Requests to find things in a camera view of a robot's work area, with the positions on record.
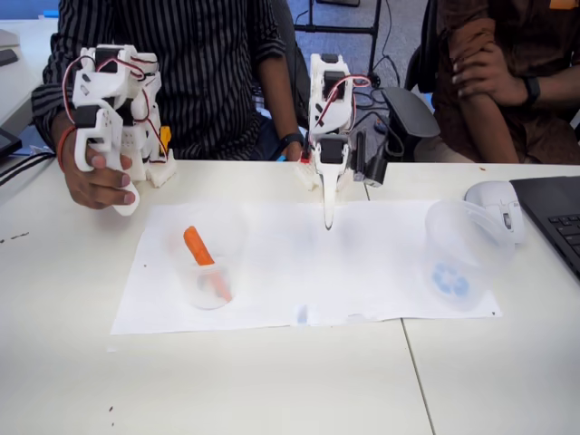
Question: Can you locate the white leader arm with handle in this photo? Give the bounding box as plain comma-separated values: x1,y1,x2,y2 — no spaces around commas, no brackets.
63,43,178,218

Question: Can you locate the black wrist band watch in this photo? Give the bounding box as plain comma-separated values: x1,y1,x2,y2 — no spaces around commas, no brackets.
520,74,542,108

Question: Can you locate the black tablet screen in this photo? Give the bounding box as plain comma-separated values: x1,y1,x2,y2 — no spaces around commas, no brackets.
0,128,23,160

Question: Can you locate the black office chair armrest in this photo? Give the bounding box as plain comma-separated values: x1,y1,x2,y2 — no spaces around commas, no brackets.
380,86,441,163

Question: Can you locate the white paper sheet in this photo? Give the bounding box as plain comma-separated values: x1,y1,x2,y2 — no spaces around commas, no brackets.
111,203,314,336
309,198,503,322

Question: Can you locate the bare forearm of striped-shirt person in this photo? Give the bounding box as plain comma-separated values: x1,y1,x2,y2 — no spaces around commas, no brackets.
260,58,305,162

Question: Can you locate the dark office chair backrest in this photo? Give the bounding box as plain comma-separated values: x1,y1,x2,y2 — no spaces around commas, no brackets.
271,0,314,132

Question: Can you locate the clear cup green symbol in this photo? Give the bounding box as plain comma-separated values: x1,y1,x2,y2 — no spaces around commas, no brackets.
160,203,250,313

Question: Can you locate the white computer mouse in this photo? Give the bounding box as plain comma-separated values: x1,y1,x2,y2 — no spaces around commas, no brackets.
462,179,526,244

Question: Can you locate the black gripper webcam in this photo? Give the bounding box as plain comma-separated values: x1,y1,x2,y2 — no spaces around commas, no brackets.
352,129,390,189

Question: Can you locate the black laptop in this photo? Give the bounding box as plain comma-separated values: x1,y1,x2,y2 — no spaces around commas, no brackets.
509,175,580,282

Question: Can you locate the orange carrot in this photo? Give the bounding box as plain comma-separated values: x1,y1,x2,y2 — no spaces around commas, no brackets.
183,225,235,302

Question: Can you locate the clear cup blue recycling symbol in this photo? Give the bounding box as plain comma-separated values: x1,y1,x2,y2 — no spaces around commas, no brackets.
420,198,517,313

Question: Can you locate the right hand of striped-shirt person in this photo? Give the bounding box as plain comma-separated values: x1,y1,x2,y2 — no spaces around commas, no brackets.
58,133,137,210

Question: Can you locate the left hand of brown-shirt person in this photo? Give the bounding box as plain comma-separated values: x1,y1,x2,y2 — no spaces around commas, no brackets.
451,43,529,106

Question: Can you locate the left forearm of brown-shirt person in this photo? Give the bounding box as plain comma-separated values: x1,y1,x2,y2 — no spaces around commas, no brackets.
536,63,580,108

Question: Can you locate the black webcam cable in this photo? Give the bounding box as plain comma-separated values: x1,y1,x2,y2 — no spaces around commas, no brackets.
374,133,394,160

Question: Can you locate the person in striped shirt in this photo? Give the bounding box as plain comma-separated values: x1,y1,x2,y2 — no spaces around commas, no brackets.
31,0,300,162

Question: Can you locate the black metal stand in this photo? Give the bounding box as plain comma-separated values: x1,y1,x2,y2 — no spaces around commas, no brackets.
294,0,384,87

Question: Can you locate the right forearm of brown-shirt person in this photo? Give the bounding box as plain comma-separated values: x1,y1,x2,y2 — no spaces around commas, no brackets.
461,92,520,163

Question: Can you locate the person in brown shirt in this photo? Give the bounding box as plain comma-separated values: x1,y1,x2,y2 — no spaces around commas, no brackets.
428,0,580,165

